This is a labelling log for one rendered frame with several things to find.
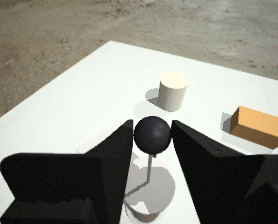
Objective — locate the orange block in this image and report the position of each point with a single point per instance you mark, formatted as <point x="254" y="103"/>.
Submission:
<point x="258" y="127"/>

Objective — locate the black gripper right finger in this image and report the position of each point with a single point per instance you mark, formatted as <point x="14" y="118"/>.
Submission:
<point x="222" y="181"/>

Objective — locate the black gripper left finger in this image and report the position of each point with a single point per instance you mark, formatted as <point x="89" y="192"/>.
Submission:
<point x="101" y="172"/>

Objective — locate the french press coffee maker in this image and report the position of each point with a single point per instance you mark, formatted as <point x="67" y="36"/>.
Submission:
<point x="151" y="185"/>

